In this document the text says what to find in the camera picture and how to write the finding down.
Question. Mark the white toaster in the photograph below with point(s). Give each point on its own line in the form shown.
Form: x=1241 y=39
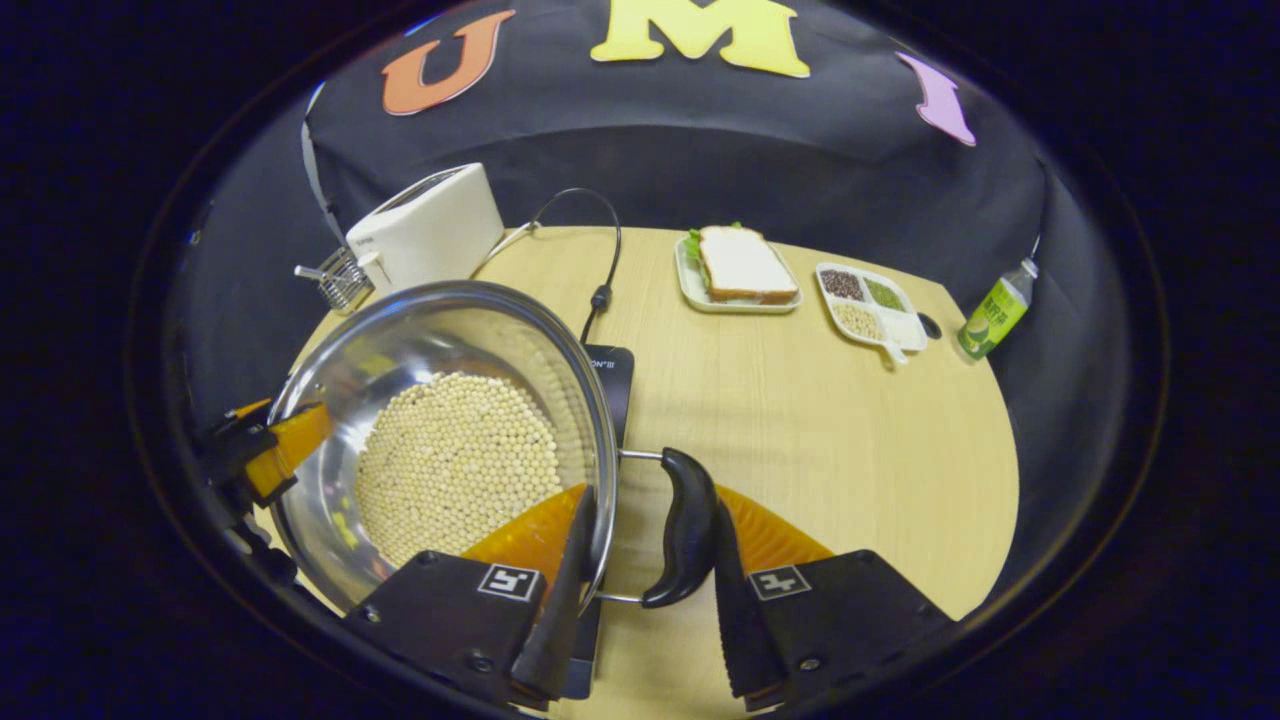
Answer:
x=430 y=230

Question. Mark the white bread sandwich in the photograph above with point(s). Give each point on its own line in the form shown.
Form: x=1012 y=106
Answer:
x=745 y=265

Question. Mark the black induction cooktop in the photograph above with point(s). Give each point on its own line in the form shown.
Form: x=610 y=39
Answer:
x=612 y=390

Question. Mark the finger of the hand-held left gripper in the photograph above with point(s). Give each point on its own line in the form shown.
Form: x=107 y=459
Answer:
x=290 y=445
x=248 y=408

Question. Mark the small black round cap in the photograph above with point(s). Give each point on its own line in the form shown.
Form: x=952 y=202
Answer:
x=930 y=326

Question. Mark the stainless steel pot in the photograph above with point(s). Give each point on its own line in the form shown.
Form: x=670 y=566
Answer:
x=450 y=330

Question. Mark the white divided dish with beans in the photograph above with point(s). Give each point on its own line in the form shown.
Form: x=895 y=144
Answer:
x=870 y=310

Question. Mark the pile of soybeans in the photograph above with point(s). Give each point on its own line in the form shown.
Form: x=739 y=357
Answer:
x=450 y=460

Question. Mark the green drink bottle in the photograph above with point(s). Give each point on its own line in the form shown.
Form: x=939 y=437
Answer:
x=995 y=315

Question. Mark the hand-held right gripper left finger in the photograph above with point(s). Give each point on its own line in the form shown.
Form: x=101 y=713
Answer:
x=560 y=640

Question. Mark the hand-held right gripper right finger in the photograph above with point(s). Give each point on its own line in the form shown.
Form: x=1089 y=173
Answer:
x=745 y=640

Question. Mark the white rectangular plate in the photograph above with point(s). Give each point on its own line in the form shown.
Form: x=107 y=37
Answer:
x=740 y=306

